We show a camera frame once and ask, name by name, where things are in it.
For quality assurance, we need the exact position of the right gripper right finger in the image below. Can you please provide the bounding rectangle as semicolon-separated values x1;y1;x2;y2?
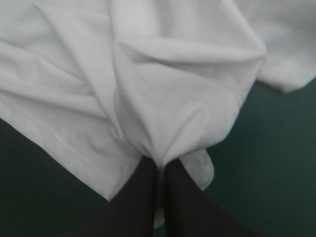
161;159;262;237

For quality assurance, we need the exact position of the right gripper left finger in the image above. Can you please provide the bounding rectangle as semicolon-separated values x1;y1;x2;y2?
63;156;160;237

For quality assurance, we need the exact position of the white T-shirt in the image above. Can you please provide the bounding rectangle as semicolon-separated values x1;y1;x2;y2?
0;0;316;237

